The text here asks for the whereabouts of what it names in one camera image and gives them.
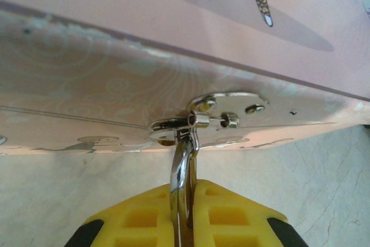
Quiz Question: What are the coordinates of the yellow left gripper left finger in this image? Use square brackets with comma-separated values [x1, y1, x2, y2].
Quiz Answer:
[64, 183, 177, 247]

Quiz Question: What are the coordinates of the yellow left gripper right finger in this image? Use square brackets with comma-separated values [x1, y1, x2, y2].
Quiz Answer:
[189, 179, 310, 247]

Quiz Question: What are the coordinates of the silver metal hasp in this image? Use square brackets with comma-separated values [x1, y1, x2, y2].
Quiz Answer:
[147, 91, 270, 147]

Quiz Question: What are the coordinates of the pink illustrated box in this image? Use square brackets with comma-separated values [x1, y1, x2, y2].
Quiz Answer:
[0, 0, 370, 157]

